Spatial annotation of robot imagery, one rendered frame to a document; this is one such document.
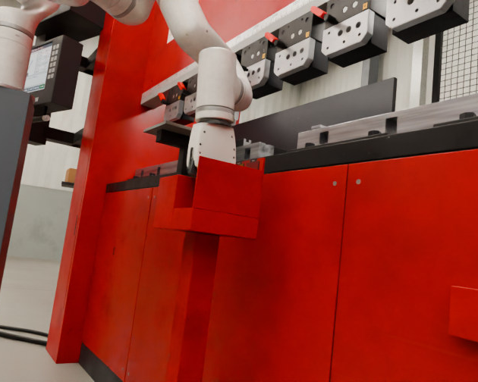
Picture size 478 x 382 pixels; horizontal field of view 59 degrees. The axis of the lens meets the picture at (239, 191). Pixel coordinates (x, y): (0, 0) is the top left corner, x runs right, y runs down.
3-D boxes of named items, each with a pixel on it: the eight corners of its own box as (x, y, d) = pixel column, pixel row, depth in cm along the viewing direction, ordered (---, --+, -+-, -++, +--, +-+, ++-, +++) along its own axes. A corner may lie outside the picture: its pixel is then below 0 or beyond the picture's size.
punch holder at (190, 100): (182, 114, 178) (187, 77, 180) (199, 120, 183) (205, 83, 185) (199, 107, 166) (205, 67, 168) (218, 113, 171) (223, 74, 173)
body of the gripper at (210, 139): (225, 127, 98) (223, 175, 97) (185, 120, 93) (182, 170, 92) (243, 121, 92) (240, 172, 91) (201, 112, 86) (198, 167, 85)
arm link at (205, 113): (223, 118, 98) (222, 131, 98) (189, 111, 94) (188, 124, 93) (243, 111, 91) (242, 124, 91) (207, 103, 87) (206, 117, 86)
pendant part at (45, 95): (7, 110, 236) (19, 50, 241) (28, 117, 246) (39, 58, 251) (50, 101, 210) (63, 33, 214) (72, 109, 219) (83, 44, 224)
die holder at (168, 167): (133, 187, 216) (135, 169, 218) (143, 189, 220) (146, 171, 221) (176, 181, 175) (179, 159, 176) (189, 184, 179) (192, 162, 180)
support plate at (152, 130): (143, 132, 146) (143, 129, 146) (208, 149, 160) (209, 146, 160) (165, 123, 131) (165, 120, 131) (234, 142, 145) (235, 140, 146)
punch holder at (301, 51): (272, 77, 129) (278, 26, 131) (293, 86, 134) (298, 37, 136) (307, 63, 117) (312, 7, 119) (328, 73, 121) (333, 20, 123)
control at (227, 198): (152, 227, 99) (163, 153, 102) (211, 235, 108) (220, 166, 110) (190, 230, 82) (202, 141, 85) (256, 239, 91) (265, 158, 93)
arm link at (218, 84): (212, 118, 99) (187, 108, 91) (215, 64, 100) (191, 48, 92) (243, 114, 94) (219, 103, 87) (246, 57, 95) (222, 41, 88)
